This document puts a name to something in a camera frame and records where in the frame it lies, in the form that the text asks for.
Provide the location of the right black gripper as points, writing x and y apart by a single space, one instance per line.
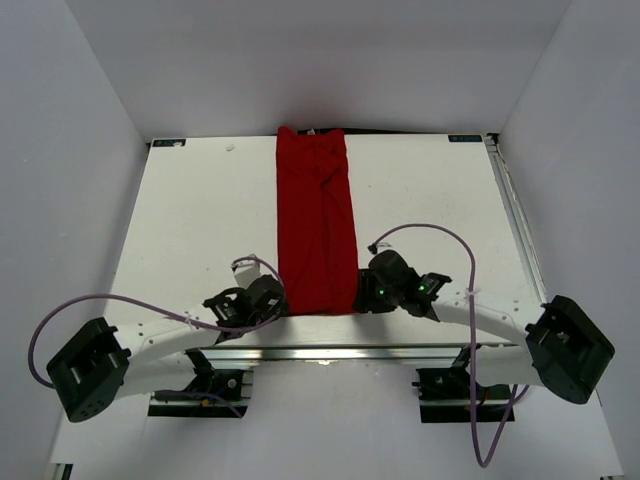
364 301

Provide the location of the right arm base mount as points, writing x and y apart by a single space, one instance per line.
444 395

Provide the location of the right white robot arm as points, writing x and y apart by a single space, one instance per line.
554 345

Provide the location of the aluminium right side rail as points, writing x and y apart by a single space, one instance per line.
517 218

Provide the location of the blue table label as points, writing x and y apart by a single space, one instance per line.
168 143
465 138

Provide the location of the aluminium front rail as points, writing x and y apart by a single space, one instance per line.
332 354

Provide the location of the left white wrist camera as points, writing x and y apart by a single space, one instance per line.
246 272

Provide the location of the red t-shirt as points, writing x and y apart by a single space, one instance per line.
317 246

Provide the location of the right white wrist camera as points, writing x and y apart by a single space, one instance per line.
375 248

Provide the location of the right blue table label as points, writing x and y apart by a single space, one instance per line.
465 138

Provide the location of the aluminium rail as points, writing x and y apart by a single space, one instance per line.
332 354
517 218

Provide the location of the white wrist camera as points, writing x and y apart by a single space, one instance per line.
246 272
375 248

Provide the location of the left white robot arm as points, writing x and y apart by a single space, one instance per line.
103 362

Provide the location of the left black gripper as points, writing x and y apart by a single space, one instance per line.
274 308

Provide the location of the left blue table label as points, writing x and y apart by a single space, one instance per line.
168 143

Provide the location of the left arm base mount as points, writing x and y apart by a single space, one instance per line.
212 393

